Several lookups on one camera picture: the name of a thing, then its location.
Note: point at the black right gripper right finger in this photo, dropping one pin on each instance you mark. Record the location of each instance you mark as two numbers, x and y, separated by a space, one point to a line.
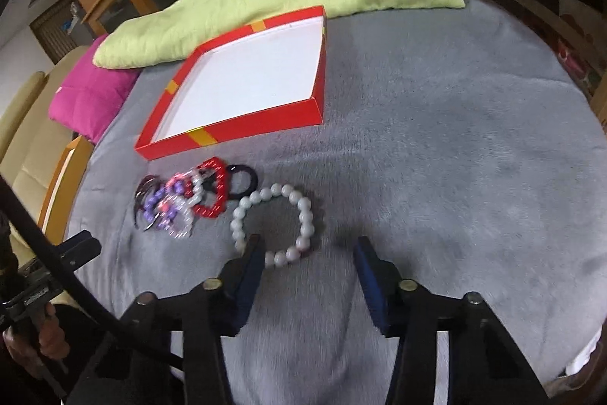
485 366

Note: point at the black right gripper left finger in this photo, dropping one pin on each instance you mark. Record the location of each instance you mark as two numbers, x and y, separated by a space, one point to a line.
178 355

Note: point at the dark brown bangle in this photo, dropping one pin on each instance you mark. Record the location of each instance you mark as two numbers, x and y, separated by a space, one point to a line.
147 187

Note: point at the person's left hand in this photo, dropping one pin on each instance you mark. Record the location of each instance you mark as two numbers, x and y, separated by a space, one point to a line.
51 343

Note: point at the beige sofa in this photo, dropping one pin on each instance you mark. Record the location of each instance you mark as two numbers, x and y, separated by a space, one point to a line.
31 143

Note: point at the magenta pillow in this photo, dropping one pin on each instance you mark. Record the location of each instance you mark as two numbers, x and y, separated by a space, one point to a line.
90 97

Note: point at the grey fleece blanket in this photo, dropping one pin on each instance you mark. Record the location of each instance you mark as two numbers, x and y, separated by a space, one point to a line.
454 140

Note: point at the red shallow cardboard box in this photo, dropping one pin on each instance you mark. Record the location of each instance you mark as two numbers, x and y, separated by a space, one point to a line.
268 76

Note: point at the light green pillow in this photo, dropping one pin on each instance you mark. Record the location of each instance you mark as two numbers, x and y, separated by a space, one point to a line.
284 1

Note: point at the wooden bed frame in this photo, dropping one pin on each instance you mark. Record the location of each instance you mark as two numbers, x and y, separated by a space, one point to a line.
62 190

